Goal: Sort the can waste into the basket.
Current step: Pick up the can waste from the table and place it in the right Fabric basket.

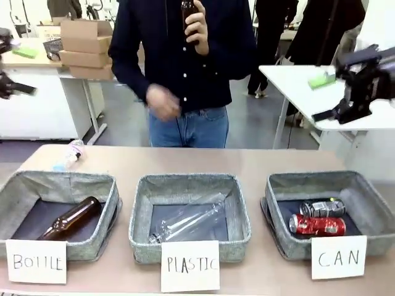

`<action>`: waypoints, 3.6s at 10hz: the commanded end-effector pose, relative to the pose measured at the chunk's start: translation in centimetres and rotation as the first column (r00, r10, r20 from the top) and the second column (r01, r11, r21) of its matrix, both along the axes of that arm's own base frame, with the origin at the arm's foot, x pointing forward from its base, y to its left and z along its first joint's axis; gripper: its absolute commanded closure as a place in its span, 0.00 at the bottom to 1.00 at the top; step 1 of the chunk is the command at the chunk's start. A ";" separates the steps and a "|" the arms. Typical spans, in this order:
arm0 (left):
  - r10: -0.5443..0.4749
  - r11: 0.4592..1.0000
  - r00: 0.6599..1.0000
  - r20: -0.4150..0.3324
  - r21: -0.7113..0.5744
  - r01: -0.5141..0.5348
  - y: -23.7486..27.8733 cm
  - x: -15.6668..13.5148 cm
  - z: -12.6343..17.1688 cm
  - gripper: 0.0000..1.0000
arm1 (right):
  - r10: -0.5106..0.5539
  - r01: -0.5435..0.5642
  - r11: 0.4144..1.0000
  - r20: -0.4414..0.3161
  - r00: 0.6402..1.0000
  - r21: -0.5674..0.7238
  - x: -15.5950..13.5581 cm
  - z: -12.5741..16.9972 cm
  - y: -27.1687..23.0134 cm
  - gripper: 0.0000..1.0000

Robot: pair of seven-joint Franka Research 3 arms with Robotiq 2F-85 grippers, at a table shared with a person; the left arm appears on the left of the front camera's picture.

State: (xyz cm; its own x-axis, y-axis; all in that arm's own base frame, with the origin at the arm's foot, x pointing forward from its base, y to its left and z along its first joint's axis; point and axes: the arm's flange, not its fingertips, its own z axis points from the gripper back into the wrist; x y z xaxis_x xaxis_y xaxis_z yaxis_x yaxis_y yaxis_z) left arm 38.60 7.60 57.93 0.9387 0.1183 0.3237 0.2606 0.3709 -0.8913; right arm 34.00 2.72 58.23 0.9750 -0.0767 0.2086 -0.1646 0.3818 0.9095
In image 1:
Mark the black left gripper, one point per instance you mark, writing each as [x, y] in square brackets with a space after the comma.
[4, 40]

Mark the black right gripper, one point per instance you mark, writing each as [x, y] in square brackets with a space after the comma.
[367, 77]

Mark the labelled plastic bottle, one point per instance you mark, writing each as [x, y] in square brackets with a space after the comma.
[71, 154]

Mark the silver black soda can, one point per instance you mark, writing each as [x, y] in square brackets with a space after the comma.
[324, 208]

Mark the red soda can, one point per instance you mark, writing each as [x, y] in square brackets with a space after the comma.
[318, 225]

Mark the brown glass bottle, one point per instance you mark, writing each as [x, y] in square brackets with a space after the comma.
[189, 7]
[74, 217]

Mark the clear plastic bottle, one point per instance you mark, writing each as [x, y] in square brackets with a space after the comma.
[191, 219]

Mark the person's left forearm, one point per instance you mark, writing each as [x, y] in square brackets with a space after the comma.
[230, 52]

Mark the person's right forearm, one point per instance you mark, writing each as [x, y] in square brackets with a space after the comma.
[131, 83]

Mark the black mesh basket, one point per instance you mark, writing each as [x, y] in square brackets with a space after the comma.
[53, 47]

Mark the grey fabric can basket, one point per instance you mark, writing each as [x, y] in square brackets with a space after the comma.
[308, 185]

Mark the grey fabric plastic basket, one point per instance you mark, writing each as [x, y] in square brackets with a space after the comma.
[191, 185]

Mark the white paper CAN sign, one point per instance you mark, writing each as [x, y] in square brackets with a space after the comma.
[338, 257]

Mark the grey fabric bottle basket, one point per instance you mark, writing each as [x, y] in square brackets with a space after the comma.
[92, 246]

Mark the person's left hand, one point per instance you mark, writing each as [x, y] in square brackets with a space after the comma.
[199, 34]

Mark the person's right hand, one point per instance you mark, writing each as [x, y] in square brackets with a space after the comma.
[162, 103]

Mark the wooden top table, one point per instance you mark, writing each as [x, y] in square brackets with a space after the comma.
[34, 61]

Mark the large white desk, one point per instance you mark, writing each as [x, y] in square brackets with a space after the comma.
[293, 80]

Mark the white plastic crate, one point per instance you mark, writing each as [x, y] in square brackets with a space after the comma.
[49, 32]

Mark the closed flat cardboard box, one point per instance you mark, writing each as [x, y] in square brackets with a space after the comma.
[84, 58]
[92, 72]

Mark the bystander in black coat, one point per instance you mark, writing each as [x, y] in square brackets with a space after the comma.
[324, 27]

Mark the open cardboard box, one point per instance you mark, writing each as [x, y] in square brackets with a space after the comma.
[86, 35]

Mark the bystander in black trousers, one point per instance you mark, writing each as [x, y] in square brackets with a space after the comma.
[265, 46]

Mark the white table with metal legs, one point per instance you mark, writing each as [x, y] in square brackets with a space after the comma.
[95, 101]

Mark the person in navy shirt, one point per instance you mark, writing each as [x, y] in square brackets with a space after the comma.
[191, 80]

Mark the white paper BOTTLE sign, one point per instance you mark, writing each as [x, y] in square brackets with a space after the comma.
[36, 262]

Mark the white paper PLASTIC sign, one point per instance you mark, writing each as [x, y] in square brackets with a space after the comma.
[189, 266]

